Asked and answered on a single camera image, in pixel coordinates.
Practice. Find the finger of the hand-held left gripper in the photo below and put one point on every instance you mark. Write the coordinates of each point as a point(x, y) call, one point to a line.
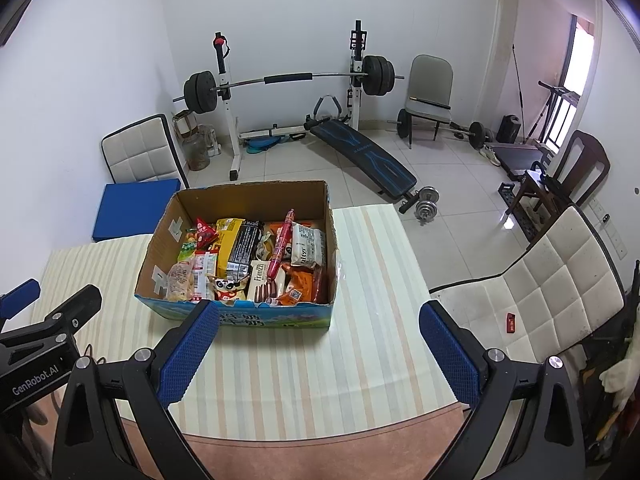
point(65, 312)
point(22, 292)

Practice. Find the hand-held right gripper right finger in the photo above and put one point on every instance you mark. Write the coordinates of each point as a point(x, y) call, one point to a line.
point(450, 355)

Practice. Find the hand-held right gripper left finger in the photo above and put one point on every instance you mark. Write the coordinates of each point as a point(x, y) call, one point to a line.
point(190, 355)

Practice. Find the yellow-edged clear packet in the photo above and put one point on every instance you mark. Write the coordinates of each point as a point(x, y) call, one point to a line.
point(180, 280)

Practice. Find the yellow owl-print packet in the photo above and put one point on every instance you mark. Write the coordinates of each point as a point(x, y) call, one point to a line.
point(227, 287)

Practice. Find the long red white packet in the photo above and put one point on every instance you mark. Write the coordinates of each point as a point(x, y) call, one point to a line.
point(205, 265)

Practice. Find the white wafer packet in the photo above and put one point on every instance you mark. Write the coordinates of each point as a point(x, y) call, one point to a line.
point(260, 280)

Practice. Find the large yellow black packet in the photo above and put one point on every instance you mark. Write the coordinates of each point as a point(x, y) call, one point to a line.
point(240, 247)

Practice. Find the red crinkled snack packet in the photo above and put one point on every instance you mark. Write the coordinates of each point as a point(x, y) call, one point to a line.
point(205, 232)

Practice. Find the red sausage stick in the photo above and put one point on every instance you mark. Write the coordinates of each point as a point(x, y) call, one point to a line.
point(280, 245)

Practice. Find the white grey-print packet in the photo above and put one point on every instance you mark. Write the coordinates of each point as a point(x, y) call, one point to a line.
point(306, 246)

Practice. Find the printed cardboard box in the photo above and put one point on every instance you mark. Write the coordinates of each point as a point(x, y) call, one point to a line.
point(250, 200)

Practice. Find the flat red rectangular packet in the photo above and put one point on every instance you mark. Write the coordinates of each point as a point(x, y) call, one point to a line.
point(510, 322)

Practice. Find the blue cushion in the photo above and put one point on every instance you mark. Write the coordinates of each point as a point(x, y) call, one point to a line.
point(132, 207)

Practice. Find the white padded chair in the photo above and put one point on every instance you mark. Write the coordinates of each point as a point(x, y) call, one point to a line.
point(142, 152)
point(550, 270)

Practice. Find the chrome dumbbell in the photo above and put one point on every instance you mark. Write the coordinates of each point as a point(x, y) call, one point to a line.
point(425, 210)
point(427, 194)

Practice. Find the black perforated bar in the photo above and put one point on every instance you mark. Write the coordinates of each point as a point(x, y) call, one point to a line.
point(517, 210)

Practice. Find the white cloth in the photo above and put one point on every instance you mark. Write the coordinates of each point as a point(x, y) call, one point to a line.
point(622, 375)

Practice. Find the glass jar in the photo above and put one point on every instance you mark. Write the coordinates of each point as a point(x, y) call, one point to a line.
point(197, 152)

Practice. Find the white shoe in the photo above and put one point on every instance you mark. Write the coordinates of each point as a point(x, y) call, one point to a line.
point(489, 154)

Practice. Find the black treadmill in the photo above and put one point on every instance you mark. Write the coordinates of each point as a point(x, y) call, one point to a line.
point(520, 157)

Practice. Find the black sit-up bench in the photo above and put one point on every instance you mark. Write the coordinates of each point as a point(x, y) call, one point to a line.
point(370, 155)

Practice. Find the small white fan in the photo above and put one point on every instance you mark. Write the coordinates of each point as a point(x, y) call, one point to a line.
point(209, 137)

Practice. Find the small floor barbell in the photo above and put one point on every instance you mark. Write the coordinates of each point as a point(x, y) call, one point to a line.
point(470, 132)

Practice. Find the blue balance disc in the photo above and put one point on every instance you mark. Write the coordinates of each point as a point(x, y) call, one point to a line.
point(262, 142)

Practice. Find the white squat rack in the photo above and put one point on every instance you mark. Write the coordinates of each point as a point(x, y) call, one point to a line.
point(227, 125)

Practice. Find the black speaker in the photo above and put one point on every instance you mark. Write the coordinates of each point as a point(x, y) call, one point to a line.
point(509, 128)

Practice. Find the dark wooden chair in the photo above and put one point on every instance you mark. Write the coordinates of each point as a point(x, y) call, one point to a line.
point(580, 160)

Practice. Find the grey folding chair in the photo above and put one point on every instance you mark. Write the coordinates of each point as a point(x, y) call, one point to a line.
point(430, 90)

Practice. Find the thin black pole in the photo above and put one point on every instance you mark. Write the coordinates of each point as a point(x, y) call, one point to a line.
point(518, 90)

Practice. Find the barbell with black plates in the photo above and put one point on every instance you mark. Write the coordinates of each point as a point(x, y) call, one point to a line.
point(287, 80)

